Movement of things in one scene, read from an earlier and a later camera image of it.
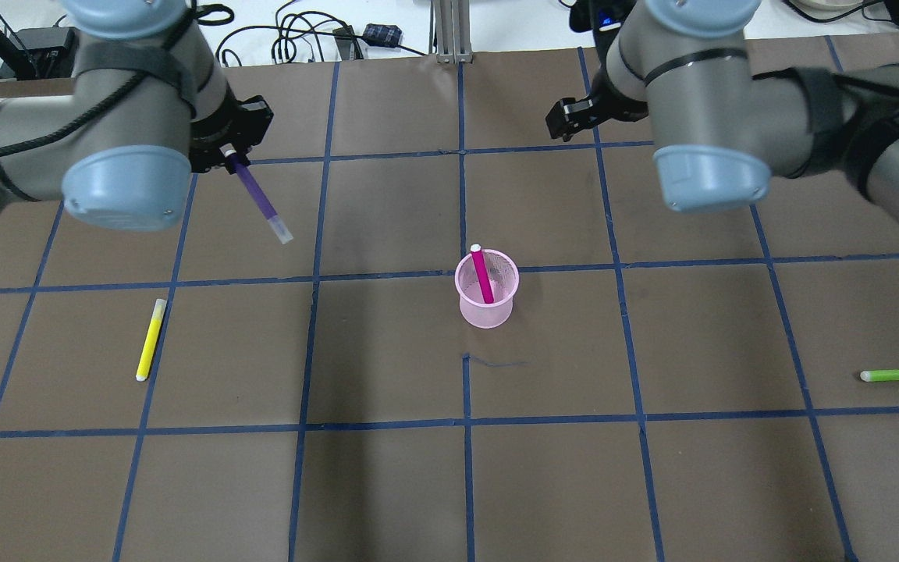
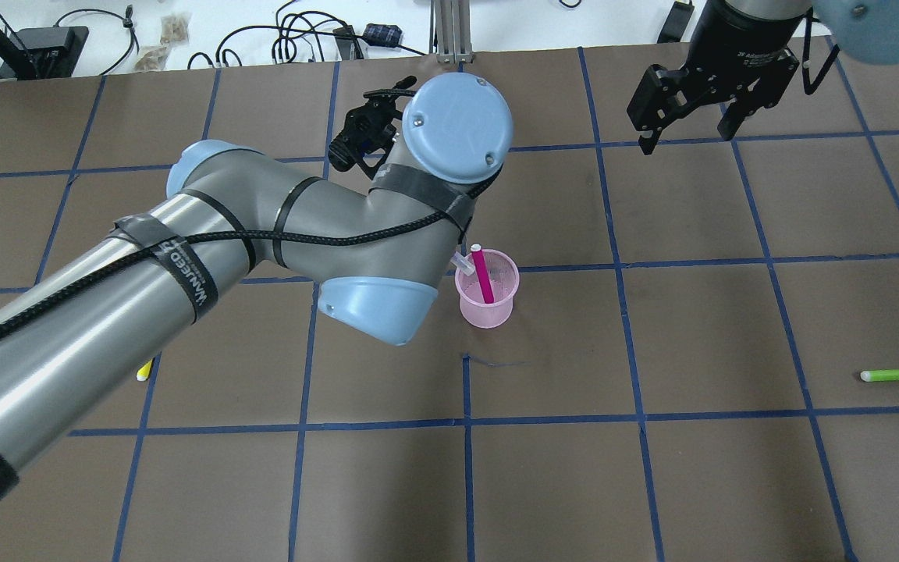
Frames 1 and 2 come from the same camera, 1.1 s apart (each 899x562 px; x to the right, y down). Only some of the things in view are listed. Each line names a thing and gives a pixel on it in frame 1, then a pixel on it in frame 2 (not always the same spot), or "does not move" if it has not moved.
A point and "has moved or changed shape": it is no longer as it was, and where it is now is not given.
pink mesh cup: x=502 y=275 does not move
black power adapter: x=382 y=34 does not move
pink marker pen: x=481 y=273 does not move
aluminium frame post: x=449 y=36 does not move
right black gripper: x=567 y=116 → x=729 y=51
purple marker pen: x=243 y=170 has moved or changed shape
